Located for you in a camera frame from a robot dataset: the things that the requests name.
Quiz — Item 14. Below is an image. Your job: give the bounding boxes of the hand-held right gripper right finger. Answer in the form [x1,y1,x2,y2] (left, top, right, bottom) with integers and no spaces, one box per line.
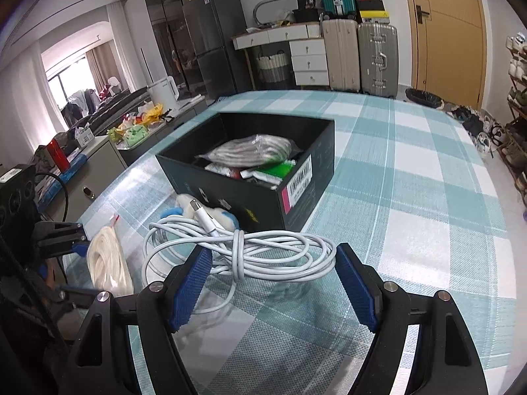
[334,243,488,395]

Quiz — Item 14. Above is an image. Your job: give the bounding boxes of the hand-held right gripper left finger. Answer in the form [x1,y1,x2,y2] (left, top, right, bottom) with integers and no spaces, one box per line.
[62,247,215,395]

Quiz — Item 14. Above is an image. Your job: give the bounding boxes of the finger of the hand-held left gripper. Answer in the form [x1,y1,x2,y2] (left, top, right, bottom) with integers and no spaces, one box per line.
[35,221,89,258]
[39,286,99,309]

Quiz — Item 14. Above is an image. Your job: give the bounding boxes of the cream rope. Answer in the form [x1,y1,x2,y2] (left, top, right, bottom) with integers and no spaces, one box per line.
[86,214,134,297]

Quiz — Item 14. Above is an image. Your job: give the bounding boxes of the white cable bundle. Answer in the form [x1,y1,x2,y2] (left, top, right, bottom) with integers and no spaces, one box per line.
[142,199,338,317]

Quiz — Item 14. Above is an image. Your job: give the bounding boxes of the black cardboard box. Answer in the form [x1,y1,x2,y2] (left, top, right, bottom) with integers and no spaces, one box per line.
[155,111,336,233]

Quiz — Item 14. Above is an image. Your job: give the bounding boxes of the red white packet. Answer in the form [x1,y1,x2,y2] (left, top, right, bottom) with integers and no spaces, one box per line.
[205,162,248,179]

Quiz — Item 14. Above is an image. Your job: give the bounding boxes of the green packet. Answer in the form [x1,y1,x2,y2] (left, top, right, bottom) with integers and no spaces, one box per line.
[241,160,297,184]

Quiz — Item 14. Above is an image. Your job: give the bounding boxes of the white rope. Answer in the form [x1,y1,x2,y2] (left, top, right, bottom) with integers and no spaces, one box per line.
[195,134,303,169]

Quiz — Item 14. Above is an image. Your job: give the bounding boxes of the red box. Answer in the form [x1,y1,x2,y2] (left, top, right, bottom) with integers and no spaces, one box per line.
[46,139,70,172]

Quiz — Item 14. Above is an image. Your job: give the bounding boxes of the white drawer cabinet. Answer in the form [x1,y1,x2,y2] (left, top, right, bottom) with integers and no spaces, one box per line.
[39,136,128,223]

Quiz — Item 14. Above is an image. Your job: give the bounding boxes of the blue white plush item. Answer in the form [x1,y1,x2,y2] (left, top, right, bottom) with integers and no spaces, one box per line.
[160,193,239,231]

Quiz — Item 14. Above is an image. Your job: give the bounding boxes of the teal checked tablecloth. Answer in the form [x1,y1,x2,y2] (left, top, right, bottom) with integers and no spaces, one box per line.
[62,91,519,395]

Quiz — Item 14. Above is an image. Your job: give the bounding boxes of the green packaged item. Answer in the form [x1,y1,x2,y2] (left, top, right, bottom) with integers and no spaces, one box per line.
[117,125,149,149]

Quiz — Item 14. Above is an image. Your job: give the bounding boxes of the pile of clothes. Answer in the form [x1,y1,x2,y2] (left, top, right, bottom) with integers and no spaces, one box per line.
[62,88,99,122]

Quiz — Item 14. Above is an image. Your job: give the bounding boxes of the black sofa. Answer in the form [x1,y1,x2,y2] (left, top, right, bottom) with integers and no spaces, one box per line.
[62,86,151,132]

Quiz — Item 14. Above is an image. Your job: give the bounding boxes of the yellow plastic bag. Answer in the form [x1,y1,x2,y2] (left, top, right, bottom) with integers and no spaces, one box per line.
[138,105,163,122]

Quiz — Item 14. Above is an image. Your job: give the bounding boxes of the brown curtain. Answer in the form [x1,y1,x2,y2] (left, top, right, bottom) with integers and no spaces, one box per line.
[84,43,124,91]

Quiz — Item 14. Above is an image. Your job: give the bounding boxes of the white kettle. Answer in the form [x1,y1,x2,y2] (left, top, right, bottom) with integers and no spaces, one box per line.
[147,76,180,112]

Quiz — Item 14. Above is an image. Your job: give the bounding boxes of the pile of loose shoes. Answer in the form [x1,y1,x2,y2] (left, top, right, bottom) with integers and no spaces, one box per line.
[445,105,507,157]

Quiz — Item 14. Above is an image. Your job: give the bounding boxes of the black trash bag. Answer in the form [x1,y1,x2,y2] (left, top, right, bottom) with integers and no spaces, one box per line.
[405,87,443,108]

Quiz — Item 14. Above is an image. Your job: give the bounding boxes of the wooden shoe rack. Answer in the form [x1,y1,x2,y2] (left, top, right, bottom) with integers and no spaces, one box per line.
[496,31,527,206]

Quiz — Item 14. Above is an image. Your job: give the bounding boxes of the grey white laundry basket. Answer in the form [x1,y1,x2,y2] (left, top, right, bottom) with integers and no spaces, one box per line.
[256,51,294,85]

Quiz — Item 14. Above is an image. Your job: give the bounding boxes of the silver suitcase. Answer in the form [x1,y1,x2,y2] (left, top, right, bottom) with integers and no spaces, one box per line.
[357,22,399,98]

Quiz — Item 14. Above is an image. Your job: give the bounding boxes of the grey refrigerator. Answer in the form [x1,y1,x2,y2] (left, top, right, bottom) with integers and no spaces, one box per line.
[182,0,252,99]

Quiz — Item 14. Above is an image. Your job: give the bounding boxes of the dark glass cabinet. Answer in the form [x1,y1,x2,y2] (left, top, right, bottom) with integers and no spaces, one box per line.
[142,0,194,91]

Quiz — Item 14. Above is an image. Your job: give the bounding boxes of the beige suitcase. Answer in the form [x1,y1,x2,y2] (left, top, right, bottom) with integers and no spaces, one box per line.
[321,18,362,93]

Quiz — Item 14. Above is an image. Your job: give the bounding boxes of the white desk with drawers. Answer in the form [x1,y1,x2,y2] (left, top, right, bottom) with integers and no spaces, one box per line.
[232,22,330,87]

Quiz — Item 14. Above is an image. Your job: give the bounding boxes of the wooden door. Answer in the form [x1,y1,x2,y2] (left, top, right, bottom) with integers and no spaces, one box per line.
[401,0,486,110]

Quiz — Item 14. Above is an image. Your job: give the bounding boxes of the rows of assorted shoes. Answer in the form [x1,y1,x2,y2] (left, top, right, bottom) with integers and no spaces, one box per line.
[504,33,527,198]

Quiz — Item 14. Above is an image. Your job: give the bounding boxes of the yellow black shoe box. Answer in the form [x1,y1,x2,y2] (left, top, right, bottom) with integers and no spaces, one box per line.
[359,10,390,24]

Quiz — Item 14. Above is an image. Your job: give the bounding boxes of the black gift bag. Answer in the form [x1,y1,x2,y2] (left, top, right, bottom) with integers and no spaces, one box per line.
[294,0,319,23]

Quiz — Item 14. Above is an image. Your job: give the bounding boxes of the black cable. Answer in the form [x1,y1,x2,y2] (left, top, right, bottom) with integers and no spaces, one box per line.
[35,173,69,223]

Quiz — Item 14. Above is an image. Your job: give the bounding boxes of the oval grey frame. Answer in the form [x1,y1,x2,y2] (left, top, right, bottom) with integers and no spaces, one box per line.
[253,0,297,29]

